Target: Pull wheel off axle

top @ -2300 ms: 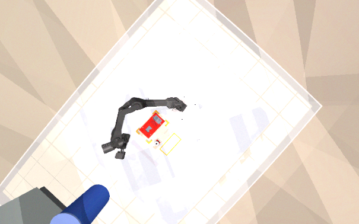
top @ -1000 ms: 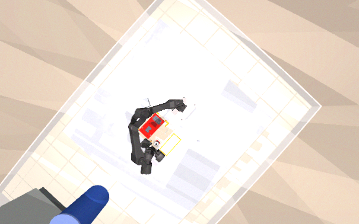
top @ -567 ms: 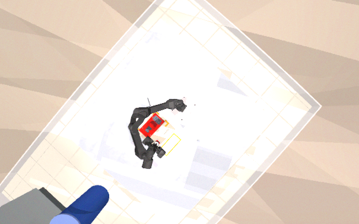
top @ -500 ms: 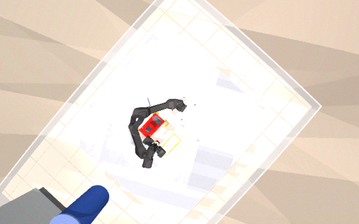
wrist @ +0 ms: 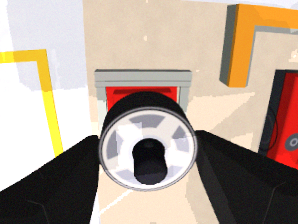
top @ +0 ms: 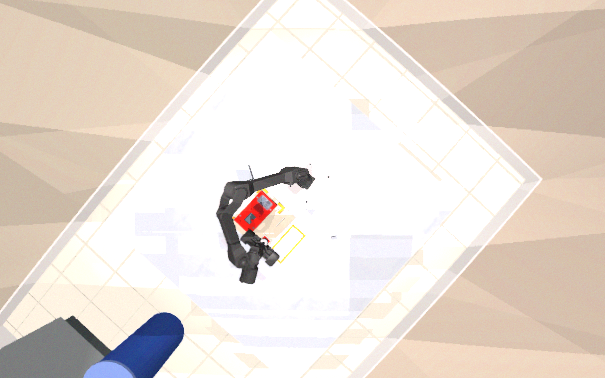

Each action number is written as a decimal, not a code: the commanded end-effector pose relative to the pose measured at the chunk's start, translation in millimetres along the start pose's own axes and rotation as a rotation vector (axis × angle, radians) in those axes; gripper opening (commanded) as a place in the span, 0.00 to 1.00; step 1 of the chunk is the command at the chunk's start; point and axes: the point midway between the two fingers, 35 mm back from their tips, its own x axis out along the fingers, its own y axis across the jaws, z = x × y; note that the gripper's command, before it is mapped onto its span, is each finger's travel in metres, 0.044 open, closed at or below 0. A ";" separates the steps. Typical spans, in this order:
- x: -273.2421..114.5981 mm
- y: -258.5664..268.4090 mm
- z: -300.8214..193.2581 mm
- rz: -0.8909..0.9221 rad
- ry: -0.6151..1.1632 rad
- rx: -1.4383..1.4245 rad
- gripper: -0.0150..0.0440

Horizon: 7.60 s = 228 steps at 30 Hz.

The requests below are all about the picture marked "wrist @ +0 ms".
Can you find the yellow rectangular outline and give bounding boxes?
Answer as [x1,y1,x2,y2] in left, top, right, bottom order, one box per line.
[0,49,64,157]

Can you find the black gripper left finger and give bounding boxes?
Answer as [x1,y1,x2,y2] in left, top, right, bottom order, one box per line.
[0,135,100,224]

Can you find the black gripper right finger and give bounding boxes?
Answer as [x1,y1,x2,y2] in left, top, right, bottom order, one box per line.
[194,129,298,224]

